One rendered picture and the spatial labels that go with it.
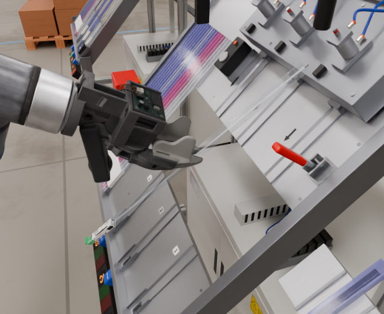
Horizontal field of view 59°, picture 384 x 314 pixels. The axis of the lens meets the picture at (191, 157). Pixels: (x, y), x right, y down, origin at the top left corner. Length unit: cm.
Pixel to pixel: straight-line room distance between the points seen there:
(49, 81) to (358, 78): 39
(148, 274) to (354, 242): 58
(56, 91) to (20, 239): 156
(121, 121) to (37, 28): 401
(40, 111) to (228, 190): 76
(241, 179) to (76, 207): 112
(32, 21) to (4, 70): 398
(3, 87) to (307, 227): 43
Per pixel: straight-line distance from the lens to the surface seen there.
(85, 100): 44
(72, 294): 165
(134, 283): 73
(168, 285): 65
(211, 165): 118
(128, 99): 44
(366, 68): 50
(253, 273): 55
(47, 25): 439
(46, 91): 43
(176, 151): 49
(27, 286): 175
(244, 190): 109
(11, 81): 43
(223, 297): 57
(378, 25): 54
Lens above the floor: 135
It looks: 37 degrees down
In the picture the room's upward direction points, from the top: straight up
